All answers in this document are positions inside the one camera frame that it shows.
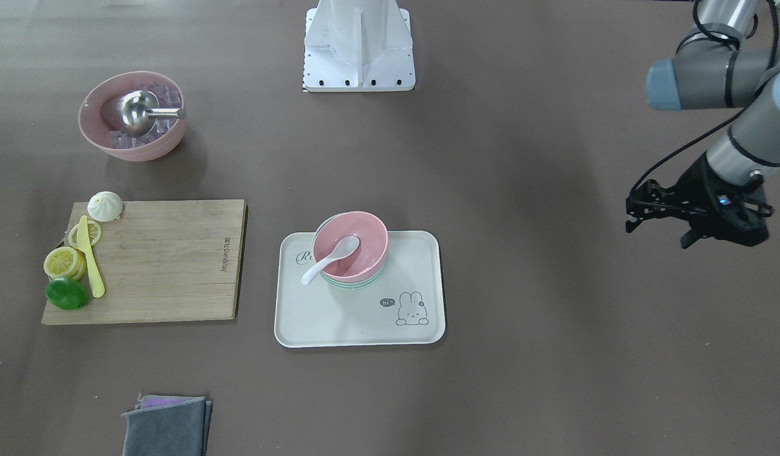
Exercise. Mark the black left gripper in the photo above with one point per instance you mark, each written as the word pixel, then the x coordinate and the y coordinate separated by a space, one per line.
pixel 694 183

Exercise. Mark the small pink bowl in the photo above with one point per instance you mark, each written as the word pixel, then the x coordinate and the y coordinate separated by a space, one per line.
pixel 371 253

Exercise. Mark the white ceramic spoon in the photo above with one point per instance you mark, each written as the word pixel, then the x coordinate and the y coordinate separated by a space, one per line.
pixel 344 248

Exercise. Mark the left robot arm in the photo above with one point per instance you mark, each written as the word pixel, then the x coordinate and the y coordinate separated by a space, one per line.
pixel 712 69

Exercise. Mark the large pink bowl with ice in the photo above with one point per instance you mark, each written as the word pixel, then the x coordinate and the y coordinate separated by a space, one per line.
pixel 160 139

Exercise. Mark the cream rabbit tray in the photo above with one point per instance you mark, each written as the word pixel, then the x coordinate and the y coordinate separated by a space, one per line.
pixel 404 305

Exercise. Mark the green stacked bowls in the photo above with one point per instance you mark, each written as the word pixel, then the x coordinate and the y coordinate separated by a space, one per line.
pixel 354 285

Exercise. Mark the bamboo cutting board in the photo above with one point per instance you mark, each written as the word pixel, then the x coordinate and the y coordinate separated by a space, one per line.
pixel 166 261

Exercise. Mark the metal scoop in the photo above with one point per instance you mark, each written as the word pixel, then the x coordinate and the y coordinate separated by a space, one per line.
pixel 136 113

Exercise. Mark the grey folded cloth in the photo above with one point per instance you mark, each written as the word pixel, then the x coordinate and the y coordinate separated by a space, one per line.
pixel 168 425

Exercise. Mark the white steamed bun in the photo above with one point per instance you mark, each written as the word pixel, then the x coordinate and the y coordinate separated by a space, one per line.
pixel 105 206

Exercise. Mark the single lemon slice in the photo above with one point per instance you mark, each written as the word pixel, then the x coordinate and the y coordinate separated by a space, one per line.
pixel 95 232

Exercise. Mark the yellow plastic knife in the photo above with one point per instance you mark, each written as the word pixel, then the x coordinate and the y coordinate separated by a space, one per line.
pixel 83 244

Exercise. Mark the green lime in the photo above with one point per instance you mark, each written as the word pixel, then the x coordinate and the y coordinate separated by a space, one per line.
pixel 66 293

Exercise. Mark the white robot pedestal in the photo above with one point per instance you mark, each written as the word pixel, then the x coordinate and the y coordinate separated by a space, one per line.
pixel 358 46

